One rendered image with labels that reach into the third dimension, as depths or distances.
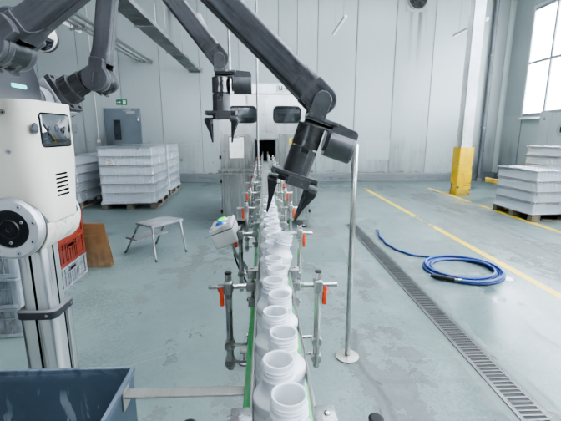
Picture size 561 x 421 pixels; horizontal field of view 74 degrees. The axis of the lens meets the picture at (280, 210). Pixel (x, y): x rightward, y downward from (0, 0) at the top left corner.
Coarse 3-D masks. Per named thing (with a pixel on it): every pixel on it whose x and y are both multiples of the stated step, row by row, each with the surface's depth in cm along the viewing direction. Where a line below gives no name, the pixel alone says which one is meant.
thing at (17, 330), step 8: (0, 312) 258; (8, 312) 259; (16, 312) 259; (0, 320) 259; (8, 320) 260; (16, 320) 260; (0, 328) 260; (8, 328) 261; (16, 328) 262; (0, 336) 261; (8, 336) 261; (16, 336) 262
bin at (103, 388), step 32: (0, 384) 75; (32, 384) 76; (64, 384) 76; (96, 384) 76; (128, 384) 72; (0, 416) 77; (32, 416) 77; (64, 416) 77; (96, 416) 78; (128, 416) 73
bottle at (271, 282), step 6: (270, 276) 67; (276, 276) 67; (264, 282) 65; (270, 282) 67; (276, 282) 67; (282, 282) 65; (264, 288) 65; (270, 288) 64; (276, 288) 64; (282, 288) 65; (264, 294) 65; (264, 300) 65; (258, 306) 65; (264, 306) 64; (258, 312) 65; (258, 318) 66; (258, 324) 66; (258, 330) 66
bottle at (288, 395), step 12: (288, 384) 38; (300, 384) 38; (276, 396) 38; (288, 396) 39; (300, 396) 38; (276, 408) 36; (288, 408) 35; (300, 408) 36; (276, 420) 36; (288, 420) 35; (300, 420) 36
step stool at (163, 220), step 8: (168, 216) 456; (136, 224) 425; (144, 224) 418; (152, 224) 417; (160, 224) 419; (144, 232) 459; (152, 232) 413; (160, 232) 458; (136, 240) 431; (184, 240) 450; (128, 248) 444; (184, 248) 451
